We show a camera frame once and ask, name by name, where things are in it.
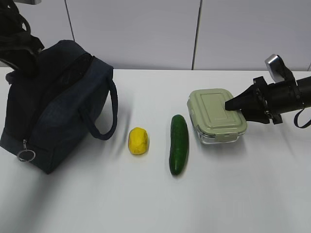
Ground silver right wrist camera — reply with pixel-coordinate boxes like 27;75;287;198
265;54;294;83

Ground green cucumber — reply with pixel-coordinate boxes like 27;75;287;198
169;115;189;176

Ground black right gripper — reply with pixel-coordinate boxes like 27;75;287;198
225;77;311;125

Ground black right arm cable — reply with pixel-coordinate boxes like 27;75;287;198
293;108;311;129

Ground green lid food container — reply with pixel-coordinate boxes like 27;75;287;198
187;88;247;144

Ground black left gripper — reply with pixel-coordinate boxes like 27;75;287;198
0;0;44;77

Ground yellow lemon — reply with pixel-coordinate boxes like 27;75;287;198
128;127;148;155

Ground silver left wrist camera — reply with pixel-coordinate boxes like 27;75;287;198
14;0;42;5

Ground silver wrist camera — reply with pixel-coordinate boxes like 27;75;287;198
14;0;42;5
265;54;294;83

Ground dark navy lunch bag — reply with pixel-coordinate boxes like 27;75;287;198
0;40;118;173

